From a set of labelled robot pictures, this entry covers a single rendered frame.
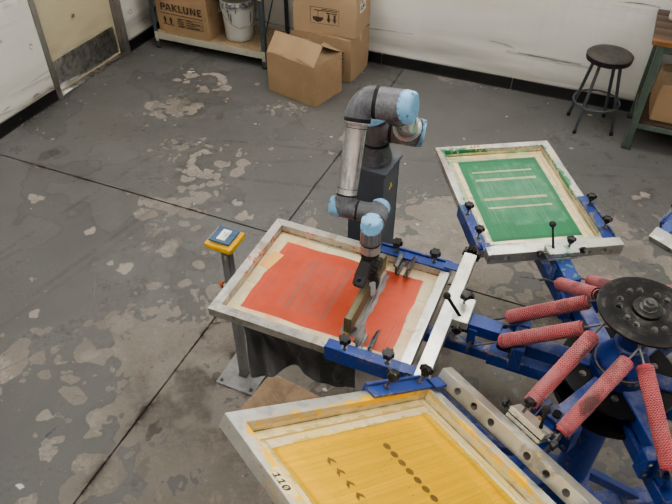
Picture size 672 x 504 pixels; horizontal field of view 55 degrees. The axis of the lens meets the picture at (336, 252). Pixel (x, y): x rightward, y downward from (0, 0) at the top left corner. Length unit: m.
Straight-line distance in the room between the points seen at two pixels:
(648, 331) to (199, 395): 2.21
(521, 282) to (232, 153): 2.38
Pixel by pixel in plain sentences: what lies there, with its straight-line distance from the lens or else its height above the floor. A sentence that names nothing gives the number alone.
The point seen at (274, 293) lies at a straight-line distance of 2.57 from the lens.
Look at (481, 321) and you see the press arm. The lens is 2.40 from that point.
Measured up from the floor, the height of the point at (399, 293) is 0.95.
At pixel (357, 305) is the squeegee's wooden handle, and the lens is 2.38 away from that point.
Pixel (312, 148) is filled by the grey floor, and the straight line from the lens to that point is 5.11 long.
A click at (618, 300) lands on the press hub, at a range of 2.23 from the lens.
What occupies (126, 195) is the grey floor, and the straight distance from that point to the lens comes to 4.84.
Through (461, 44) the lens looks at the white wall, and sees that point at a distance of 6.08.
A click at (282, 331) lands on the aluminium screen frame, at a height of 0.99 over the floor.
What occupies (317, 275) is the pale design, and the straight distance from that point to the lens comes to 2.63.
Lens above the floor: 2.79
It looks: 42 degrees down
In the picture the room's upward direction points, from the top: straight up
